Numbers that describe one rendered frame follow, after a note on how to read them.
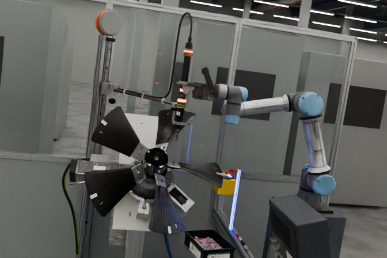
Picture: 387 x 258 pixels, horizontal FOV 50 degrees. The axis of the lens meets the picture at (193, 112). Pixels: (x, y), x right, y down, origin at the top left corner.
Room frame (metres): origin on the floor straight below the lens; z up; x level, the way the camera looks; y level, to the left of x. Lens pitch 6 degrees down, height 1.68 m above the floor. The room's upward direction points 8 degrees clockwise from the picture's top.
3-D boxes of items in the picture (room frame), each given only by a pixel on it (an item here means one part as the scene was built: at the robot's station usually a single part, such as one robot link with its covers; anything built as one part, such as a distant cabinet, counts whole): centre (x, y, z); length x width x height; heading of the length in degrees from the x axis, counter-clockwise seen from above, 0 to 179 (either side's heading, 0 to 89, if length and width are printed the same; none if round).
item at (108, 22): (2.54, 0.58, 1.88); 0.17 x 0.15 x 0.16; 101
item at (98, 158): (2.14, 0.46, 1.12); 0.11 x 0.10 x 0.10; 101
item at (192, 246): (1.91, -0.16, 0.85); 0.22 x 0.17 x 0.07; 26
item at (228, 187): (2.40, -0.23, 1.02); 0.16 x 0.10 x 0.11; 11
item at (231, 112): (2.11, -0.20, 1.48); 0.11 x 0.08 x 0.11; 4
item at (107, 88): (2.47, 0.52, 1.49); 0.10 x 0.07 x 0.08; 46
